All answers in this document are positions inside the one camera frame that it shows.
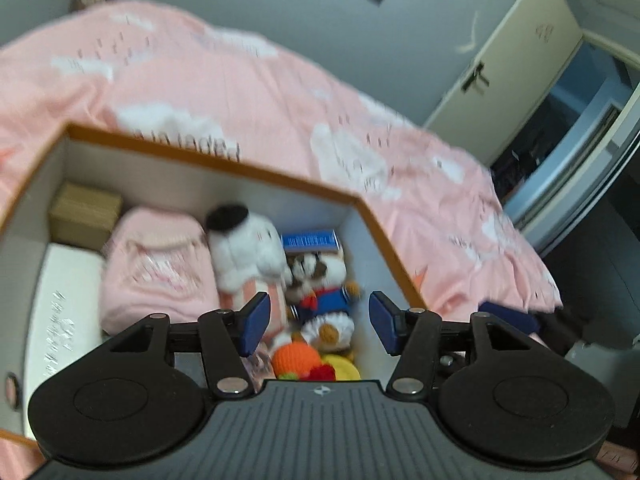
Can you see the brown cardboard box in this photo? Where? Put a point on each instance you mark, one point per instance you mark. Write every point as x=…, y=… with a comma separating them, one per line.
x=85, y=215

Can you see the cream door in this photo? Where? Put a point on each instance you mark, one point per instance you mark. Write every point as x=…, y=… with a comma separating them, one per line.
x=515, y=60

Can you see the crochet orange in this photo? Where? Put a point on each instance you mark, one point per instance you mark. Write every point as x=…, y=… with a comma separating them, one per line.
x=295, y=357

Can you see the pink cloud-print blanket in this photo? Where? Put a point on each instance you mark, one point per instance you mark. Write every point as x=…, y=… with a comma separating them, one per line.
x=250, y=100

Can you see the white plush dog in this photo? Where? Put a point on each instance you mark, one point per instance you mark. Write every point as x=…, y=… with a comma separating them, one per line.
x=245, y=245

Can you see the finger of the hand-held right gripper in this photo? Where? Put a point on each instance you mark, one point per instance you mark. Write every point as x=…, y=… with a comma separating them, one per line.
x=507, y=316

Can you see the orange cardboard box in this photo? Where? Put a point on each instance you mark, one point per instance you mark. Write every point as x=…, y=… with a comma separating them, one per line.
x=165, y=180

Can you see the yellow round toy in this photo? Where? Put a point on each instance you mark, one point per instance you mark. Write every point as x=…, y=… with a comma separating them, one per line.
x=345, y=367

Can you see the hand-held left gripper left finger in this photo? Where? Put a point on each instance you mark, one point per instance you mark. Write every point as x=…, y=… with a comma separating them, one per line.
x=255, y=322

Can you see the red crochet strawberry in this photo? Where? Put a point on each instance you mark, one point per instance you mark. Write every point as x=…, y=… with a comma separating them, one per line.
x=320, y=374

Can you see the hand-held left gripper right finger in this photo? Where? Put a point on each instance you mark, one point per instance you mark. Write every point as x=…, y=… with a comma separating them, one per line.
x=382, y=322

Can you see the long white box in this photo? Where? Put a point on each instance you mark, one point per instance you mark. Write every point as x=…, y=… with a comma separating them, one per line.
x=60, y=320

